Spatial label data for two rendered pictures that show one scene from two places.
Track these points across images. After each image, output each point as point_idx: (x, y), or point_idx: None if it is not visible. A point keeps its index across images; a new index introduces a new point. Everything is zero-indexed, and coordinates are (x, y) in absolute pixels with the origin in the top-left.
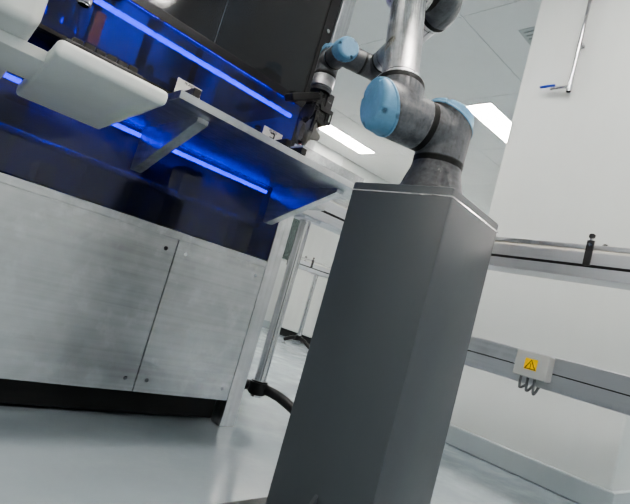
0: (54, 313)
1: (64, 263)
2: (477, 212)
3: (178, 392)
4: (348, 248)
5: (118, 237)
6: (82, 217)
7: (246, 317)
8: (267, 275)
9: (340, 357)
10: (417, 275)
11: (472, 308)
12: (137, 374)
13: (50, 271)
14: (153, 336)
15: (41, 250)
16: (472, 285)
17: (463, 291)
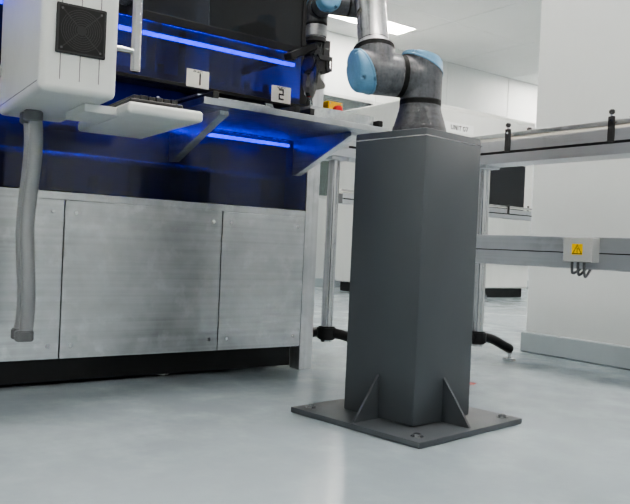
0: (141, 296)
1: (139, 254)
2: (455, 138)
3: (255, 345)
4: (362, 189)
5: (173, 222)
6: (142, 212)
7: (298, 267)
8: (308, 224)
9: (374, 273)
10: (414, 199)
11: (471, 212)
12: (217, 335)
13: (130, 263)
14: (222, 300)
15: (119, 247)
16: (466, 195)
17: (458, 201)
